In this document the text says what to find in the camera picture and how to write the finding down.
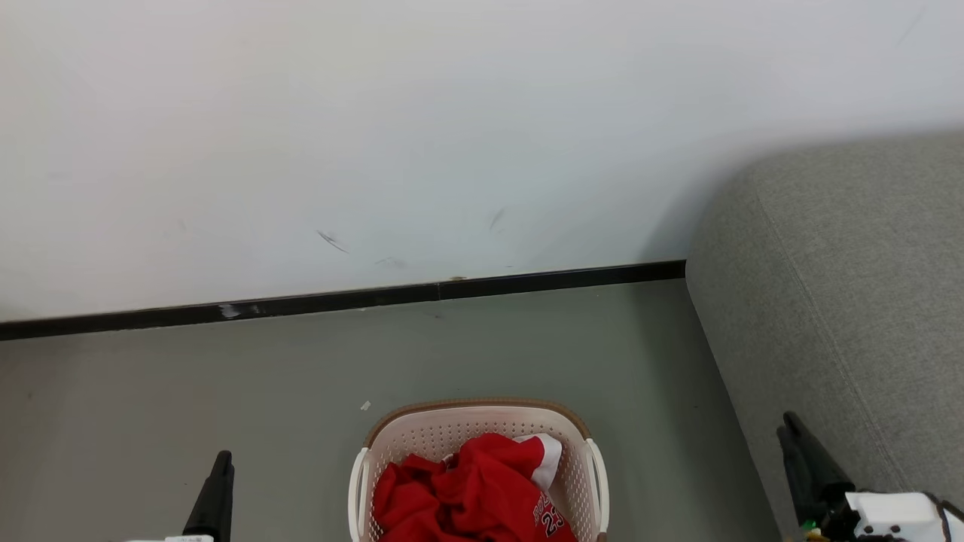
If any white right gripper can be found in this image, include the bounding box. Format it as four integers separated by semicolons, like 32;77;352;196
776;411;964;542

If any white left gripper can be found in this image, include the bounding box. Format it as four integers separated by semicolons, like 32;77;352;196
124;450;236;542

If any black baseboard strip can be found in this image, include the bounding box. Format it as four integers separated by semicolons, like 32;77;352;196
0;260;686;342

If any cream perforated laundry basket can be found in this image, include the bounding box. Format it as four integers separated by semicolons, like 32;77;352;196
348;398;609;542

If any grey fabric sofa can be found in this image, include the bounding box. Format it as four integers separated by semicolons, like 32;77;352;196
685;132;964;542

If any red basketball jersey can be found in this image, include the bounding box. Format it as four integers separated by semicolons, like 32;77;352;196
373;433;579;542

